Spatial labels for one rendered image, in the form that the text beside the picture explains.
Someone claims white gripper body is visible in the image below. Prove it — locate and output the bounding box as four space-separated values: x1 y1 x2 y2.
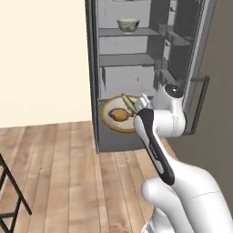
134 93 152 115

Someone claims green and white fish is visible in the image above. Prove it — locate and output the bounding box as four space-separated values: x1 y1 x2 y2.
120 93 138 114

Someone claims grey fridge drawer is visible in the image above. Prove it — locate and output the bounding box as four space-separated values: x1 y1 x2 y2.
100 65 157 98

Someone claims brown chicken drumstick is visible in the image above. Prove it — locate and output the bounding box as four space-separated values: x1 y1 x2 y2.
107 107 135 123

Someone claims grey fridge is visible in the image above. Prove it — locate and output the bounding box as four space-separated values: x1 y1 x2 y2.
84 0 218 155

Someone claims tan rimmed white bowl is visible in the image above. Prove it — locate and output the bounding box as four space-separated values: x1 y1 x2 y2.
100 95 141 134

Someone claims grey fridge shelf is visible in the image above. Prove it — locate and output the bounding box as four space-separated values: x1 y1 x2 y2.
98 53 157 67
97 27 162 38

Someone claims grey fridge door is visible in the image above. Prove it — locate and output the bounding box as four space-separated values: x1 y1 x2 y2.
154 0 218 137

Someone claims pale green bowl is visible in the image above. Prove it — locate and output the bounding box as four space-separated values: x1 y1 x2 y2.
116 18 141 34

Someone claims black metal stool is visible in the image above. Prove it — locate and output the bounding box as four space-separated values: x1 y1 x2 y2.
0 153 33 233

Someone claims black fridge door handle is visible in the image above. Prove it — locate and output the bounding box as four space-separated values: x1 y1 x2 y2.
184 75 211 137

